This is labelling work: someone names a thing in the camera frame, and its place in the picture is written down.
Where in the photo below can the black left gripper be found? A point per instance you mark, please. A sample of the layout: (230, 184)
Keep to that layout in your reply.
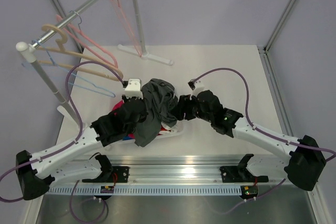
(137, 106)

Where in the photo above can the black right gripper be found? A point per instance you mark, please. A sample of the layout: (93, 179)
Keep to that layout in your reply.
(184, 106)

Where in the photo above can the dark grey t shirt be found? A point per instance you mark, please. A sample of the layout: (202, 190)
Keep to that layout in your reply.
(160, 100)

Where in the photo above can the thin pink wire hanger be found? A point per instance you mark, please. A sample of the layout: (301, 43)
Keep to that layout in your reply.
(117, 6)

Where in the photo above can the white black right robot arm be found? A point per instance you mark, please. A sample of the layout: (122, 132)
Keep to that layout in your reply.
(300, 160)

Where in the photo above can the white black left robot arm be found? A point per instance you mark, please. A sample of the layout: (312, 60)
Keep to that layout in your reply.
(40, 171)

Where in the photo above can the white plastic laundry basket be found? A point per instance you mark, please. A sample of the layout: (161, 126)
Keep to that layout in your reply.
(150, 129)

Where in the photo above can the white cloth in basket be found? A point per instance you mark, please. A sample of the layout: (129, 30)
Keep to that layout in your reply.
(166, 129)

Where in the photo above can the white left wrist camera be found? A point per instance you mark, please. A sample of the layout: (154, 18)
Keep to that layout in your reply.
(132, 88)

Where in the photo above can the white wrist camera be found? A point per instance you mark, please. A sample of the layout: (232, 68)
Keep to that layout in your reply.
(197, 87)
(132, 88)

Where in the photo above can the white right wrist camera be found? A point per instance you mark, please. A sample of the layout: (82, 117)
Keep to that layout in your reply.
(197, 87)

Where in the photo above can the aluminium mounting rail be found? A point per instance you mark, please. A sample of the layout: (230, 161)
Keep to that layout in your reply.
(176, 169)

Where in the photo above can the white slotted cable duct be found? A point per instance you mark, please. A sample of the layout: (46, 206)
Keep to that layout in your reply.
(147, 190)

